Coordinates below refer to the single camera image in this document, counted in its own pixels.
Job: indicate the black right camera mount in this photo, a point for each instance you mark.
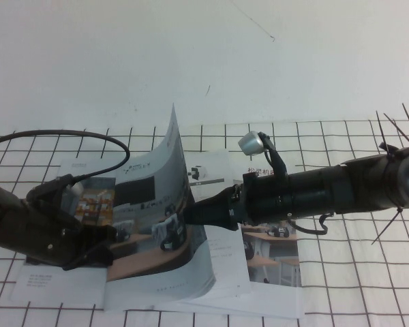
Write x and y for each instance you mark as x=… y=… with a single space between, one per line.
x=277 y=163

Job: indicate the AgileX brochure with classroom cover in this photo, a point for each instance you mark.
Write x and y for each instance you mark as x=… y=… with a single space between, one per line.
x=279 y=259

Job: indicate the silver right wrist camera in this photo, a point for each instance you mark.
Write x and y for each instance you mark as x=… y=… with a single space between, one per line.
x=249 y=143

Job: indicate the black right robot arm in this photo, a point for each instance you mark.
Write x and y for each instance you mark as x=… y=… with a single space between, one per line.
x=354 y=187

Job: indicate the AgileX brochure with logo pages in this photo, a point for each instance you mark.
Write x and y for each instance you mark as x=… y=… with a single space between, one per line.
x=150 y=190

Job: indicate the white black-grid tablecloth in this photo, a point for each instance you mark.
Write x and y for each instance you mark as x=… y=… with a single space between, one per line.
x=354 y=272

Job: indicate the brochure with warehouse back cover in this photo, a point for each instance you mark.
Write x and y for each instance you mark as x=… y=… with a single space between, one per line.
x=37 y=282

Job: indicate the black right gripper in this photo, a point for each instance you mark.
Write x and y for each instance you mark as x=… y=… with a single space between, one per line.
x=262 y=199

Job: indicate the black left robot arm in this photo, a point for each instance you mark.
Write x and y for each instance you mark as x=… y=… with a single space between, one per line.
x=3 y=211

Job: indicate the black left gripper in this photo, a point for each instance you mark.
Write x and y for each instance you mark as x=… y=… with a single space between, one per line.
x=51 y=235

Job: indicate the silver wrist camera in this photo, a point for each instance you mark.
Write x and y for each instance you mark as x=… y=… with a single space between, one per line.
x=249 y=143
x=77 y=189

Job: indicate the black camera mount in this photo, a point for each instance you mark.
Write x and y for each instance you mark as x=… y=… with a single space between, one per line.
x=277 y=163
x=49 y=192

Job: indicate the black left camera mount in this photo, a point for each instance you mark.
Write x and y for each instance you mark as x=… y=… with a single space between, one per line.
x=49 y=192

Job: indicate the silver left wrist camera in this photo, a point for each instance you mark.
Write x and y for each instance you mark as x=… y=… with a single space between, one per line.
x=77 y=189

